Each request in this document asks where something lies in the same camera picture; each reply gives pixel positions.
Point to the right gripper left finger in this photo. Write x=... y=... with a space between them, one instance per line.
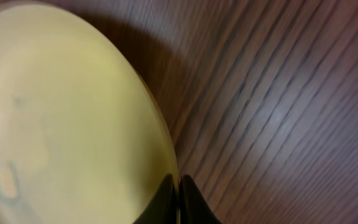
x=162 y=209

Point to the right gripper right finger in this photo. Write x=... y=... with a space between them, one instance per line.
x=193 y=207

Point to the yellow-green plate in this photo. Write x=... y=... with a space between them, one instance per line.
x=81 y=138

